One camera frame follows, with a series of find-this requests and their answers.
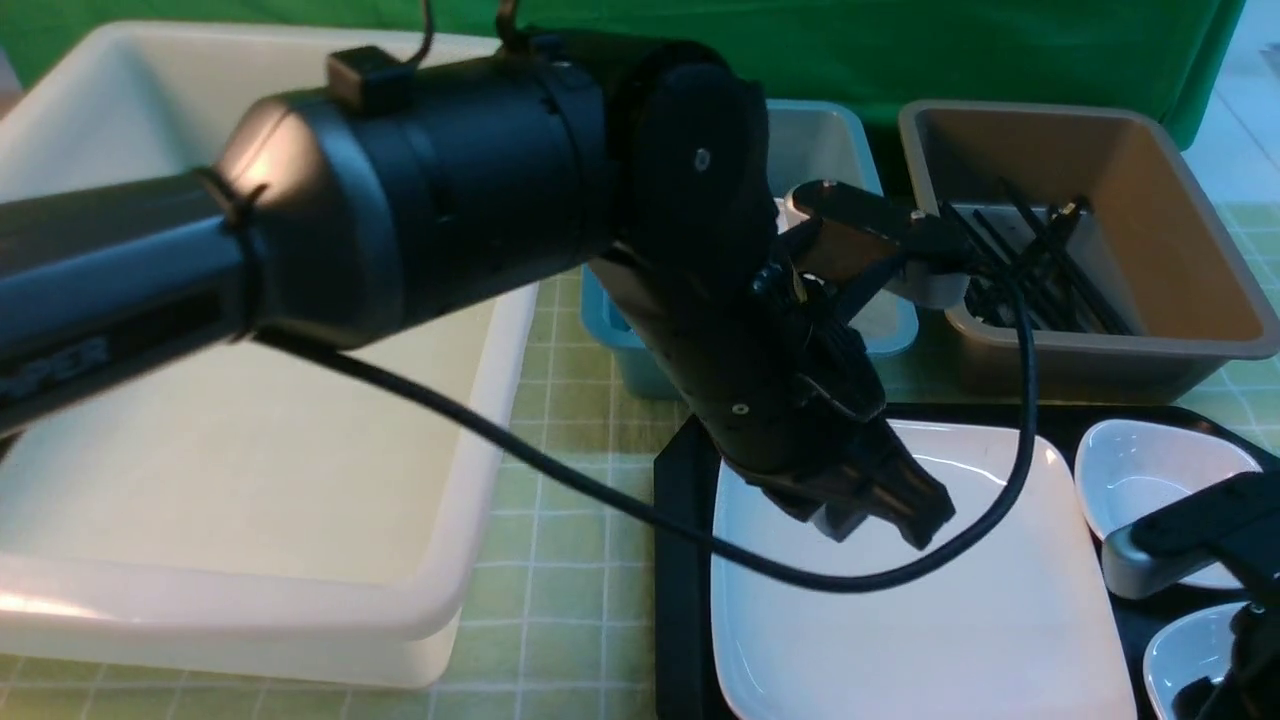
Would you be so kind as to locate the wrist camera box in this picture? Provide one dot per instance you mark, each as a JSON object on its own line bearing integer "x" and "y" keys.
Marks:
{"x": 841, "y": 233}

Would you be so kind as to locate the large white plastic bin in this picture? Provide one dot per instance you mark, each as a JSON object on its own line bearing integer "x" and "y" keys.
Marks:
{"x": 241, "y": 512}

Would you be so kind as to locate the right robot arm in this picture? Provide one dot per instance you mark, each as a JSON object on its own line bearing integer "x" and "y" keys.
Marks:
{"x": 1250, "y": 660}

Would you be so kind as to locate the black chopsticks in bin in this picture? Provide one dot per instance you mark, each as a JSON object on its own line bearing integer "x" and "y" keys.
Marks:
{"x": 1060, "y": 295}

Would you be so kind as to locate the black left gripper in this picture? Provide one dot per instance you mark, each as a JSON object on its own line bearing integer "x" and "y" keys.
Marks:
{"x": 764, "y": 356}

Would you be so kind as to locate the small white dish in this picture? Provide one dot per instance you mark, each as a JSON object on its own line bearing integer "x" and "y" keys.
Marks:
{"x": 1125, "y": 469}
{"x": 1194, "y": 647}

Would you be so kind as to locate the grey plastic chopstick bin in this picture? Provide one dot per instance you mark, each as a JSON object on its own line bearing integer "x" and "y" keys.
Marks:
{"x": 1152, "y": 242}

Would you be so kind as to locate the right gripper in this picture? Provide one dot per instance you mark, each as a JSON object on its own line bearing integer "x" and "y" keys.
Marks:
{"x": 1234, "y": 522}

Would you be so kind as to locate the large white square plate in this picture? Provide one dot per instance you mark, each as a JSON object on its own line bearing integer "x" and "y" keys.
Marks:
{"x": 1019, "y": 627}

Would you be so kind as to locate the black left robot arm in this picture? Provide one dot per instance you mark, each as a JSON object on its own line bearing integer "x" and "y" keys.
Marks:
{"x": 340, "y": 216}

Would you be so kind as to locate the blue plastic spoon bin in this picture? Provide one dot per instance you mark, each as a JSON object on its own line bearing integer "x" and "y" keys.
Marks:
{"x": 810, "y": 141}

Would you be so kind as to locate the green checkered table mat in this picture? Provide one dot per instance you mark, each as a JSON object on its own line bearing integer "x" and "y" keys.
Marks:
{"x": 557, "y": 623}

